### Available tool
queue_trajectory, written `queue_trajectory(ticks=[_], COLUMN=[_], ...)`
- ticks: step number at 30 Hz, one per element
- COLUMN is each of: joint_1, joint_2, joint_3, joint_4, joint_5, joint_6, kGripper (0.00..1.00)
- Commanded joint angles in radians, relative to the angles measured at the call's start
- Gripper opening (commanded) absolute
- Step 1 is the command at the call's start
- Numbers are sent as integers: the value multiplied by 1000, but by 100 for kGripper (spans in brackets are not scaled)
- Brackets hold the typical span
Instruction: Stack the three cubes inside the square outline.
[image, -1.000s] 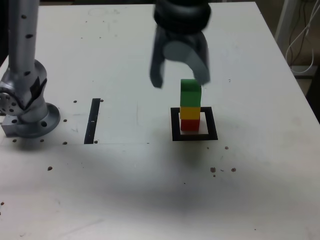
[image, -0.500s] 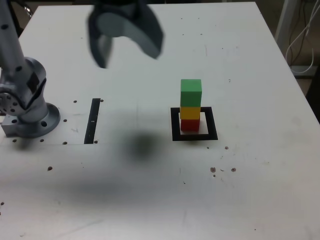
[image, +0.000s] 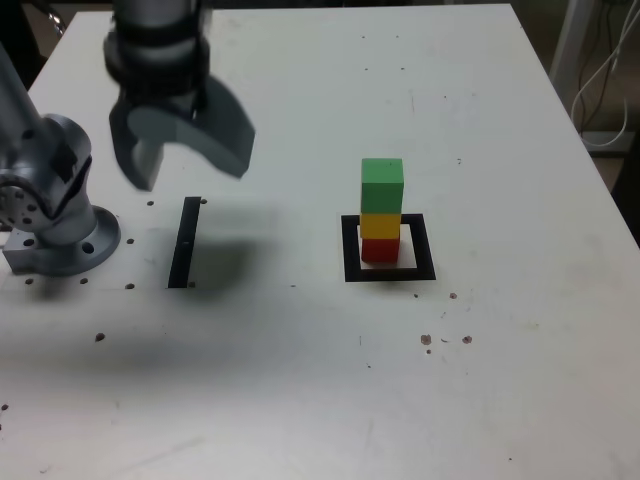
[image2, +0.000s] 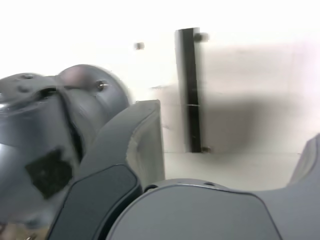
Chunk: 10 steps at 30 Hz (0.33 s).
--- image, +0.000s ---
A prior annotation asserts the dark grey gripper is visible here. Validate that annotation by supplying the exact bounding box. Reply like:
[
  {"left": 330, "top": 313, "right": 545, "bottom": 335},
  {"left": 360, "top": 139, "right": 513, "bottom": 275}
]
[{"left": 108, "top": 74, "right": 258, "bottom": 192}]

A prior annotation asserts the green cube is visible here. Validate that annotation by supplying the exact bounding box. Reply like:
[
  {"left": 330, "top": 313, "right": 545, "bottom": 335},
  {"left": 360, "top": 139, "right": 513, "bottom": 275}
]
[{"left": 360, "top": 158, "right": 405, "bottom": 216}]

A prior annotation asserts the yellow cube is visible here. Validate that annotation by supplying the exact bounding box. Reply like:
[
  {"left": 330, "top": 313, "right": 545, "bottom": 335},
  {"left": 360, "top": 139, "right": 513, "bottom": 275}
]
[{"left": 359, "top": 212, "right": 401, "bottom": 241}]

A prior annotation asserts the red cube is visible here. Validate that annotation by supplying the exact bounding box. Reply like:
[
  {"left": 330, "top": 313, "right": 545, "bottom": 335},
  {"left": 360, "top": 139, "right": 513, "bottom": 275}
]
[{"left": 360, "top": 237, "right": 401, "bottom": 264}]

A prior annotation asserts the black tape square outline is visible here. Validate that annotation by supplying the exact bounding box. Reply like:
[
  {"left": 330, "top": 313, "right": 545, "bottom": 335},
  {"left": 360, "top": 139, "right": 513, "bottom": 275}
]
[{"left": 340, "top": 213, "right": 437, "bottom": 284}]

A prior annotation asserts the black tape strip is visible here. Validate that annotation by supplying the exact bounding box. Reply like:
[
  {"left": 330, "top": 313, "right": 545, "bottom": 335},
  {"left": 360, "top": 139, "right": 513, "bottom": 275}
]
[{"left": 167, "top": 196, "right": 202, "bottom": 290}]

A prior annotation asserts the white cable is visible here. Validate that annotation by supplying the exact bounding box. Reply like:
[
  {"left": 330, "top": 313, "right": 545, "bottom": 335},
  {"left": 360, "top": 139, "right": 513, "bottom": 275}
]
[
  {"left": 569, "top": 0, "right": 636, "bottom": 131},
  {"left": 587, "top": 47, "right": 630, "bottom": 147}
]

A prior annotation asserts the white frame post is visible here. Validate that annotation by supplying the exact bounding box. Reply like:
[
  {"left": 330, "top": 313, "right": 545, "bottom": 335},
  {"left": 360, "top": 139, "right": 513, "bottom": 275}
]
[{"left": 548, "top": 0, "right": 594, "bottom": 89}]

